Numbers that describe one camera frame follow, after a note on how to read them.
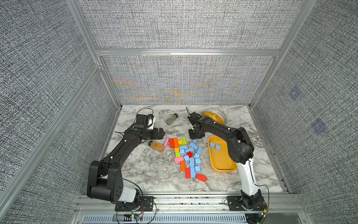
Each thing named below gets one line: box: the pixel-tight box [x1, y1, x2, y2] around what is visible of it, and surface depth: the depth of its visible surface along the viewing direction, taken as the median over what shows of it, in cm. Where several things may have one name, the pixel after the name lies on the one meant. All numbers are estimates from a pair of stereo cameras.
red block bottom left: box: [185, 167, 192, 180], surface depth 85 cm
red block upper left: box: [169, 138, 175, 149], surface depth 97 cm
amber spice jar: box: [148, 140, 165, 153], surface depth 94 cm
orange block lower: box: [180, 161, 186, 172], surface depth 89 cm
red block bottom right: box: [195, 173, 208, 183], surface depth 83 cm
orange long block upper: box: [173, 137, 179, 148], surface depth 97 cm
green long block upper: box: [181, 136, 187, 146], surface depth 99 cm
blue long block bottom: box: [190, 166, 196, 179], surface depth 85 cm
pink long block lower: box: [174, 156, 185, 163], surface depth 90 cm
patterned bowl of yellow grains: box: [201, 108, 228, 126], surface depth 112 cm
